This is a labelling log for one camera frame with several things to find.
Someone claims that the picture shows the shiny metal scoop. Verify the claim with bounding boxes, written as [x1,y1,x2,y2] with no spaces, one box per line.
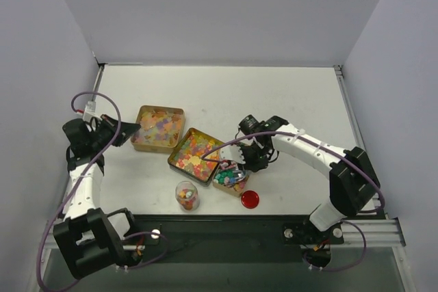
[227,168,247,185]

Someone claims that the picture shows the gold tin popsicle candies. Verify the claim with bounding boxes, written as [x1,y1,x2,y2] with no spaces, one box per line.
[131,105,185,154]

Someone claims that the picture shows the gold tin pastel star candies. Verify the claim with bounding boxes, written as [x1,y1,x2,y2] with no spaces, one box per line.
[211,163,249,198]

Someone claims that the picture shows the red jar lid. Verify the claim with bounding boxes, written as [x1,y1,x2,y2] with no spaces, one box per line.
[240,190,259,209]

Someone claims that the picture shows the gold tin neon star candies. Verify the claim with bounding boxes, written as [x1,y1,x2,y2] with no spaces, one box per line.
[168,127,223,187]

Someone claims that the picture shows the clear glass jar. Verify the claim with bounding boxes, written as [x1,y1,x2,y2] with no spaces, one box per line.
[175,181,200,211]

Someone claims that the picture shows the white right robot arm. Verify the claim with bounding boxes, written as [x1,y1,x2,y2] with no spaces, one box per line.
[239,115,381,243]

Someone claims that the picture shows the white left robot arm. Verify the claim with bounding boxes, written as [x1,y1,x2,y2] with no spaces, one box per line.
[53,115,140,280]

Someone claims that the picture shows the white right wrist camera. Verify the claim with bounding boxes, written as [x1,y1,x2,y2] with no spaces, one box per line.
[219,144,246,164]

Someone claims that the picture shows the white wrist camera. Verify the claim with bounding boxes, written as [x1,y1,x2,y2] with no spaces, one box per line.
[219,144,246,164]
[82,101,96,121]

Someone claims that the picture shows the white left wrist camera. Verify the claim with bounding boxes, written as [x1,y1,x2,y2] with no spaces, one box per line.
[82,101,96,121]

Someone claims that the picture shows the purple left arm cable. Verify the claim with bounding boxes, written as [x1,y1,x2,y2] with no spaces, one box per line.
[36,91,169,291]

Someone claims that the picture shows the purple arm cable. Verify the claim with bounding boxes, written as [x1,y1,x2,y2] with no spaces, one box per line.
[201,131,384,271]
[36,91,169,291]

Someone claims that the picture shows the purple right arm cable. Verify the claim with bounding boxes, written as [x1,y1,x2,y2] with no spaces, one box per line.
[201,131,384,271]

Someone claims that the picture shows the aluminium frame rail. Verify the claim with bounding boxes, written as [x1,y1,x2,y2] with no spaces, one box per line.
[38,218,407,250]

